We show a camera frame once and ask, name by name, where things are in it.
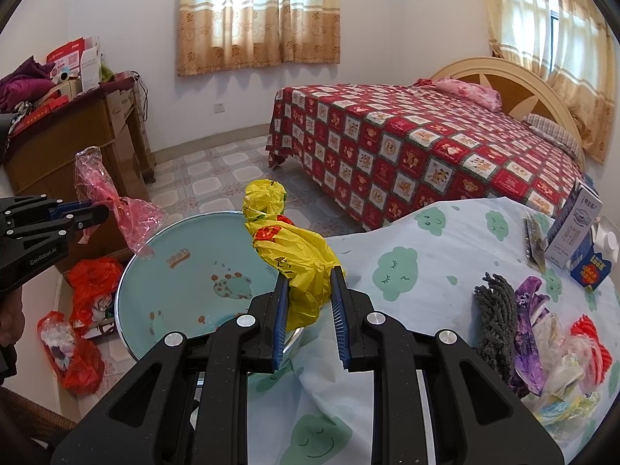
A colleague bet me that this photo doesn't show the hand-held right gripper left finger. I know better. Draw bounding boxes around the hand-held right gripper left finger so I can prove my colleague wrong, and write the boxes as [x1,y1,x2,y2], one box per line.
[51,271,291,465]

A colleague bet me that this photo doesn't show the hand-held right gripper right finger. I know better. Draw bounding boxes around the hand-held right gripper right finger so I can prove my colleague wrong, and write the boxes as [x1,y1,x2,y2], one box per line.
[331,266,565,465]

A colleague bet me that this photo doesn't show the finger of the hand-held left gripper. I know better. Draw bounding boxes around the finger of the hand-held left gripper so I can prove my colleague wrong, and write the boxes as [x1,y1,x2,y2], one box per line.
[0,195,94,233]
[14,204,110,253]

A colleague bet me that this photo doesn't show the pink plastic bag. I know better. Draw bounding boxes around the pink plastic bag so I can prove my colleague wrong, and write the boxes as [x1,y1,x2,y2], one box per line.
[74,146,170,258]

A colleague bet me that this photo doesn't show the yellow plastic bag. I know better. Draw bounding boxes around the yellow plastic bag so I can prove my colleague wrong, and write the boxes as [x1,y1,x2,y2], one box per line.
[242,179,342,332]

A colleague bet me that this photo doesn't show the teal round trash bin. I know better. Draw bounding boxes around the teal round trash bin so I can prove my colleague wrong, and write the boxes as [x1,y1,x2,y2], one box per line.
[115,210,311,375]

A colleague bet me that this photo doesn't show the red foam net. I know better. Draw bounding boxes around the red foam net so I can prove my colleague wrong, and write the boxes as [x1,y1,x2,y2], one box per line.
[569,315,610,386]

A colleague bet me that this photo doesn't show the person's left forearm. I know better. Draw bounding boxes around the person's left forearm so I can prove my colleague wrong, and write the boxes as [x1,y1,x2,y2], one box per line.
[0,291,24,383]

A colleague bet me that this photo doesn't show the brown wooden cabinet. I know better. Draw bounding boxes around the brown wooden cabinet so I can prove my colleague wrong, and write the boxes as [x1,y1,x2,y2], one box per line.
[0,77,156,272]

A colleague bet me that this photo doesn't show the flattened cardboard box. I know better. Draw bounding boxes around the flattened cardboard box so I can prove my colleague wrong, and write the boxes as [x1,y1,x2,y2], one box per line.
[104,84,142,180]

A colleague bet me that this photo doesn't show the cloud-print tablecloth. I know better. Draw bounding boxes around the cloud-print tablecloth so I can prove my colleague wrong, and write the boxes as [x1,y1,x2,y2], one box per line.
[247,197,620,465]

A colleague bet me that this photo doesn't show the flat red box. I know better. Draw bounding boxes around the flat red box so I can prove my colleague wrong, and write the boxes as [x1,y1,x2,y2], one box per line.
[10,94,69,136]

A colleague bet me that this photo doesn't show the red floor bag with scraps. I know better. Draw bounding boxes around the red floor bag with scraps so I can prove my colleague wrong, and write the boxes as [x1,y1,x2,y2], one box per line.
[38,311,105,394]

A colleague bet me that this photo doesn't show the purple clothing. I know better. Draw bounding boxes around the purple clothing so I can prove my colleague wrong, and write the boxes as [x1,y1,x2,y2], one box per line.
[0,57,56,112]

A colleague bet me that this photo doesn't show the red and white boxes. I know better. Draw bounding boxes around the red and white boxes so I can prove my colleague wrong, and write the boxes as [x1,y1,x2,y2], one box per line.
[46,36,102,93]

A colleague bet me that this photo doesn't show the brown wicker furniture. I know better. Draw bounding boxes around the brown wicker furniture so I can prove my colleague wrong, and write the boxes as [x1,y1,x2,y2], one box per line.
[0,387,78,446]

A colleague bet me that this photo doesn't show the dark grey foam net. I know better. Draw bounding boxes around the dark grey foam net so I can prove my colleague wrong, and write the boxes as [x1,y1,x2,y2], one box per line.
[472,272,518,391]

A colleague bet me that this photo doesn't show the purple wrapper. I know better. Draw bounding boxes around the purple wrapper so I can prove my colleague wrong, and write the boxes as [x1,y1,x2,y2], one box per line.
[511,276,565,398]

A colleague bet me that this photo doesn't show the bed with red quilt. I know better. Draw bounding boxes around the bed with red quilt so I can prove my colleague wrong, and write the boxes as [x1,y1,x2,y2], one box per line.
[265,82,584,232]

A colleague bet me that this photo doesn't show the small dark packet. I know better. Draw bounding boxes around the small dark packet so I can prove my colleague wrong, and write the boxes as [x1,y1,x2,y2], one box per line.
[524,213,548,272]

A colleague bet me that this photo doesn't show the pastel printed wrapper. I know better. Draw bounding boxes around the pastel printed wrapper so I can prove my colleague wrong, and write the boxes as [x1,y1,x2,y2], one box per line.
[530,387,604,441]

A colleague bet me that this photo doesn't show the wide beige curtain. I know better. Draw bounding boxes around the wide beige curtain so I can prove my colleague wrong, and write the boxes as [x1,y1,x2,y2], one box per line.
[175,0,341,77]

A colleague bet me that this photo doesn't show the tall white carton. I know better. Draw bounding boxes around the tall white carton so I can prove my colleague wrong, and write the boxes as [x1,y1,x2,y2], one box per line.
[545,179,604,269]

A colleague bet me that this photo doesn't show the blue and white carton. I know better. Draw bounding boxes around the blue and white carton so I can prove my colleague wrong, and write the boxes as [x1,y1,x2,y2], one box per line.
[569,218,620,294]

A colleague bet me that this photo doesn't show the pink pillow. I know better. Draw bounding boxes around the pink pillow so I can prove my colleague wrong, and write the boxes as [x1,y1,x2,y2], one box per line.
[412,77,502,111]

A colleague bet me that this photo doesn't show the striped pillow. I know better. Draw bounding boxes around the striped pillow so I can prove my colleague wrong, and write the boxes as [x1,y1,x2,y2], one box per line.
[523,113,584,160]

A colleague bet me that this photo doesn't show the cream wooden bed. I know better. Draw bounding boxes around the cream wooden bed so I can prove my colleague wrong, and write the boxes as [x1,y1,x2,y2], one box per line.
[430,57,587,170]

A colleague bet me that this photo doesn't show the long beige curtain panel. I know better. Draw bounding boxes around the long beige curtain panel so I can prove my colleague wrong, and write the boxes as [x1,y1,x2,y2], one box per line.
[542,0,612,165]

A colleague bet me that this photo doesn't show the narrow beige curtain panel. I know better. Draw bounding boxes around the narrow beige curtain panel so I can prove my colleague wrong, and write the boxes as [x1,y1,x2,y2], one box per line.
[483,0,554,66]

